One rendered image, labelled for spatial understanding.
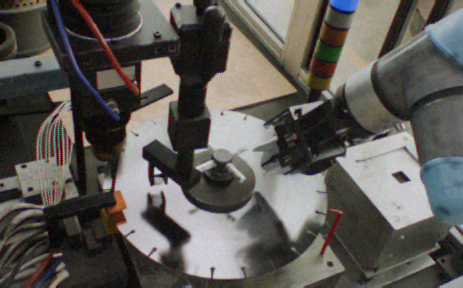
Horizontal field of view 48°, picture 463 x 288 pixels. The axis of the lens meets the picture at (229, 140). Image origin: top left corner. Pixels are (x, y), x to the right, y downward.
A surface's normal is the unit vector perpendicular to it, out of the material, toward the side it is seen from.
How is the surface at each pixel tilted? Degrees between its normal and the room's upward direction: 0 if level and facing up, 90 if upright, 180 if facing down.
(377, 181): 0
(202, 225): 0
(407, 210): 0
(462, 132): 36
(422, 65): 60
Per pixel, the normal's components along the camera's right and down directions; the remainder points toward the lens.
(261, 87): 0.14, -0.72
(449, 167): -0.71, -0.22
